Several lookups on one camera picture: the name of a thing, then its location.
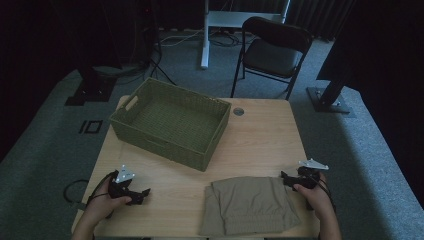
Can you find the black stand with square base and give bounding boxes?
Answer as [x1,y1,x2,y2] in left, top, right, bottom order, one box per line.
[64,64,118,107]

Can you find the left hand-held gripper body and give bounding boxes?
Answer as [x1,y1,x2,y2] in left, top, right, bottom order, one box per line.
[108,164,145,206]

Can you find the light floor cable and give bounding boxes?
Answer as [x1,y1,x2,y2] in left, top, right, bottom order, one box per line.
[159,28,205,48]

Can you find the person's left hand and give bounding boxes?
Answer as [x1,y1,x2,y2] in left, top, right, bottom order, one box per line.
[83,177,133,228]

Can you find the black floor cables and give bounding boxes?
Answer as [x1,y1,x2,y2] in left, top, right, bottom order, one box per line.
[133,6,178,87]

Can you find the person's right hand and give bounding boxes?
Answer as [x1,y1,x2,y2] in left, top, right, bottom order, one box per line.
[293,173,332,221]

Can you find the khaki pants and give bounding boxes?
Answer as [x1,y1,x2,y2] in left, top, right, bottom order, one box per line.
[199,176,303,238]

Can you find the black folding chair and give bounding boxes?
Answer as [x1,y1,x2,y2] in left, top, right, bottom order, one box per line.
[229,16,314,101]

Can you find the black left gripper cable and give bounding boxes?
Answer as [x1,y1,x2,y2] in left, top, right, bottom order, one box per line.
[63,173,118,219]

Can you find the black stand with bolted base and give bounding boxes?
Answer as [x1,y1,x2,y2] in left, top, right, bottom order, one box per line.
[306,71,355,115]

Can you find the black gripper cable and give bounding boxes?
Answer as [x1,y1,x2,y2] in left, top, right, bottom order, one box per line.
[63,173,118,219]
[308,169,337,214]

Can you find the green woven basket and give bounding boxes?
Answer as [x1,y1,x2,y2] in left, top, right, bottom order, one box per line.
[109,77,232,173]

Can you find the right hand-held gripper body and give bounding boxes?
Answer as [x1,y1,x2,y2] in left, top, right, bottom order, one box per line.
[292,158,330,192]

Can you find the white metal desk frame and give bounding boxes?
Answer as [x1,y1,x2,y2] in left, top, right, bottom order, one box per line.
[199,0,292,70]

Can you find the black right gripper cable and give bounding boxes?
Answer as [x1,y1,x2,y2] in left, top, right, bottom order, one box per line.
[308,169,337,214]

